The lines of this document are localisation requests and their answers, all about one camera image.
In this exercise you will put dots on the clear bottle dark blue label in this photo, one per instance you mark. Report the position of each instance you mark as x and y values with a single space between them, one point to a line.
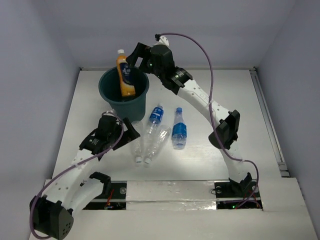
154 121

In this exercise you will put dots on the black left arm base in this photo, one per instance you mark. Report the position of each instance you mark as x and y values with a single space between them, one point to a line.
114 199

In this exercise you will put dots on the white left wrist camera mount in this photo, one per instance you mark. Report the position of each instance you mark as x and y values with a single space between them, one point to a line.
109 113

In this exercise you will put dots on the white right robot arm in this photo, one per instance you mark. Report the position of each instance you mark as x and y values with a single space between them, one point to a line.
225 123

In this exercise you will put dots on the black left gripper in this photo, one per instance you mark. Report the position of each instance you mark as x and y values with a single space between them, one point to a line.
122 133

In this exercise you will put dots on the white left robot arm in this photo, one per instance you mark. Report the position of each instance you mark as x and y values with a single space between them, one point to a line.
53 209

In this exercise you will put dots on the aluminium rail right edge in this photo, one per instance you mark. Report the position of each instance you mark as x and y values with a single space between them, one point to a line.
284 171

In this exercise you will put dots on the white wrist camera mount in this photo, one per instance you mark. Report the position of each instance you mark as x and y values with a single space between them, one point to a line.
109 113
161 40

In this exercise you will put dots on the silver foil tape strip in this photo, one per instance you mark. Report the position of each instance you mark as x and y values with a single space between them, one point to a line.
170 195

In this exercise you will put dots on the orange juice bottle white cap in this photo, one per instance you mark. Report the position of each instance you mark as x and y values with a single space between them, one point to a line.
124 71

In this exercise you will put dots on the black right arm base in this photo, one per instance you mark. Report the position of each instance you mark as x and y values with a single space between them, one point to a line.
231 195

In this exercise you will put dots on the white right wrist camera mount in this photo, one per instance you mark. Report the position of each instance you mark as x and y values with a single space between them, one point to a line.
161 40

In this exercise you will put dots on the dark green plastic bin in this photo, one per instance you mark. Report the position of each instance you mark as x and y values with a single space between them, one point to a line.
133 108

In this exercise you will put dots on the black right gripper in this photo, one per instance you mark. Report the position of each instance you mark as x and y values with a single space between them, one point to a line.
142 50

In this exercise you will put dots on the clear bottle blue cap label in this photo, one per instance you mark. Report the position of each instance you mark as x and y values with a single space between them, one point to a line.
179 131

